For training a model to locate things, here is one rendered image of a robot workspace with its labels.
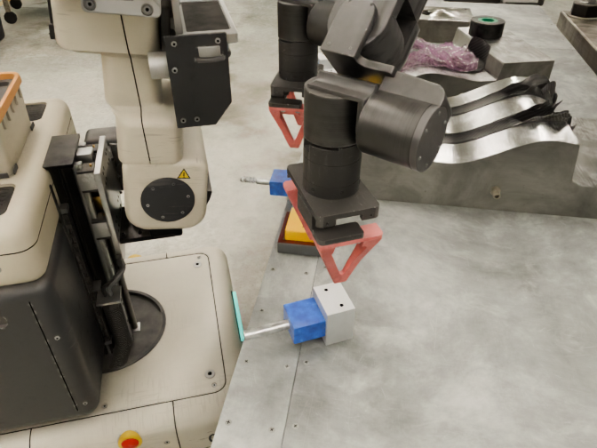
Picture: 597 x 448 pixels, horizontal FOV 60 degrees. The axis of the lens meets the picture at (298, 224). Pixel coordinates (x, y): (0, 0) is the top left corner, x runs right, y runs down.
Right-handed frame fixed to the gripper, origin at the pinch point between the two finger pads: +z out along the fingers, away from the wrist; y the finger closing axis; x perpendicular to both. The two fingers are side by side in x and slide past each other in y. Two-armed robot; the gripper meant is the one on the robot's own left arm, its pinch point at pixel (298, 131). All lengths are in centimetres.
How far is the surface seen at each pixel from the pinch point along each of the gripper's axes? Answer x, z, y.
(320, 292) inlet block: -7.3, 7.6, -27.7
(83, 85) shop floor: 178, 90, 223
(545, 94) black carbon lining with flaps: -40.5, -1.6, 17.5
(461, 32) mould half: -31, 2, 64
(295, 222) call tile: -1.5, 9.1, -11.9
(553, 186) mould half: -40.8, 7.2, 1.8
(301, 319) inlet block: -5.5, 8.9, -31.2
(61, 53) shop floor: 225, 90, 278
